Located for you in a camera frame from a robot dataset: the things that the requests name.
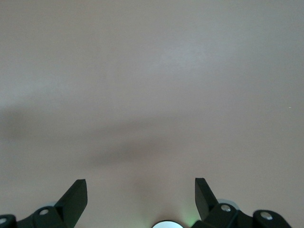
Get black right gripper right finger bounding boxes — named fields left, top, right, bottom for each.
left=190, top=177, right=240, bottom=228

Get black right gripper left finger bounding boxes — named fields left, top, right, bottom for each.
left=30, top=179, right=89, bottom=228

